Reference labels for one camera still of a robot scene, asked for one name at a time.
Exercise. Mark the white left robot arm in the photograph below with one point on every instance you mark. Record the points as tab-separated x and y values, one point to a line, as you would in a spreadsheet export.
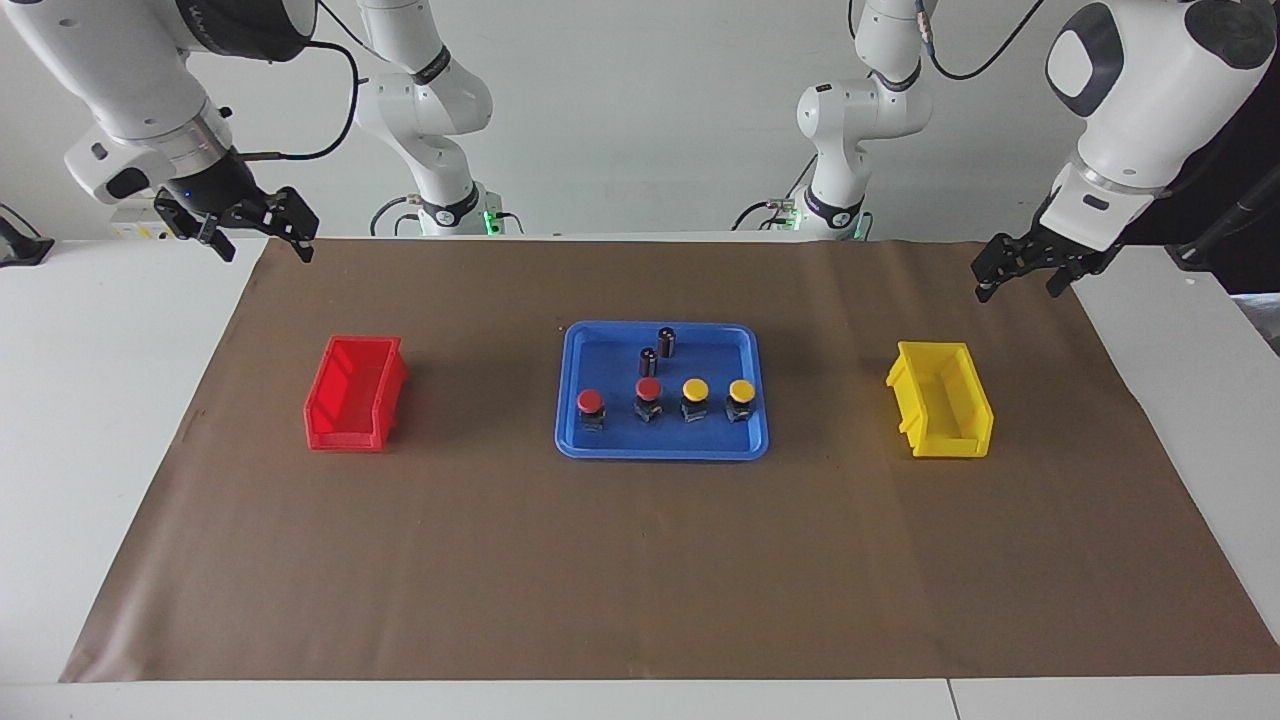
1150	110

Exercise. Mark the blue plastic tray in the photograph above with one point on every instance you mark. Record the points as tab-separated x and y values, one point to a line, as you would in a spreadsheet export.
720	440

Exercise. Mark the black device on table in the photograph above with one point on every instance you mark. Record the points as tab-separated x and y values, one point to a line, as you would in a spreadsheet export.
20	248

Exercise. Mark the black stand pole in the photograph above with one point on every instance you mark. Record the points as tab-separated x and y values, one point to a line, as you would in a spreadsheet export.
1195	255

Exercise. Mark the yellow plastic parts bin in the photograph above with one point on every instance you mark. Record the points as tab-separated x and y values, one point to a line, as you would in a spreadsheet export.
950	445

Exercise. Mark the white wall socket box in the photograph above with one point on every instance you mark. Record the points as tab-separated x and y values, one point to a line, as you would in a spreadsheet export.
135	228

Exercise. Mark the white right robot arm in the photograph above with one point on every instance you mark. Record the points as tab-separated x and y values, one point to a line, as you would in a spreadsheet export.
130	70

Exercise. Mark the yellow push button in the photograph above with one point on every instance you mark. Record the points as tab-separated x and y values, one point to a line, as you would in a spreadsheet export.
741	390
695	388

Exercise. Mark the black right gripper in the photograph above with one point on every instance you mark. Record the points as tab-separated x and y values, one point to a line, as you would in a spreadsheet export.
225	195

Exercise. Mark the brown paper table mat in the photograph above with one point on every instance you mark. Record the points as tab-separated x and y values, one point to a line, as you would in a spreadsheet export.
640	560

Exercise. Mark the red plastic parts bin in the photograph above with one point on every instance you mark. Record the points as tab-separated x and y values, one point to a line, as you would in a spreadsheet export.
340	420

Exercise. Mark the black cylindrical capacitor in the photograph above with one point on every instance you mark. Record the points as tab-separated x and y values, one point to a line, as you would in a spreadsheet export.
648	365
666	343

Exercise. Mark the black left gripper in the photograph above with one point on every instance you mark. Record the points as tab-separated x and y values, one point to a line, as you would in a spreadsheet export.
1045	250

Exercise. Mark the red push button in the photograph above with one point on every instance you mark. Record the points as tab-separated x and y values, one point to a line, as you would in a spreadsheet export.
648	389
590	401

